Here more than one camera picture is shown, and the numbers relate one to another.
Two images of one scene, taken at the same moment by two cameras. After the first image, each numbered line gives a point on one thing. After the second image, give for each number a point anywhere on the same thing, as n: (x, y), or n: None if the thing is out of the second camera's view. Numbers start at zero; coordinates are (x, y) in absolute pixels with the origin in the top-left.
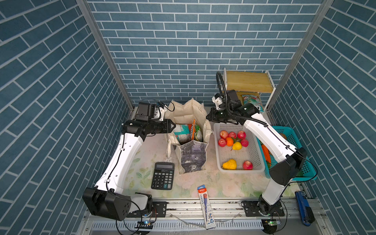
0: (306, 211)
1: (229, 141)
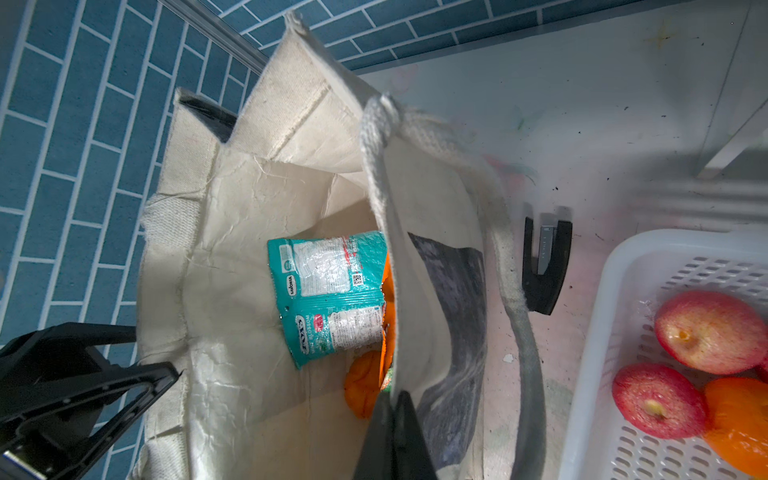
0: None
1: (738, 421)
